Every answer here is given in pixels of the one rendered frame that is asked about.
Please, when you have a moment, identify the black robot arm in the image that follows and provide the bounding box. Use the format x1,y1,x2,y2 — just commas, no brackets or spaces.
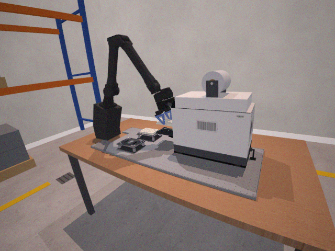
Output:
99,35,174,110

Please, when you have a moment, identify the white cylinder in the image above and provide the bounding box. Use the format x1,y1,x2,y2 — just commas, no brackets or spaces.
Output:
202,70,231,93

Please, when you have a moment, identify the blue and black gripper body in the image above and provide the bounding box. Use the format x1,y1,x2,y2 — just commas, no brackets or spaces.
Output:
155,101,171,116

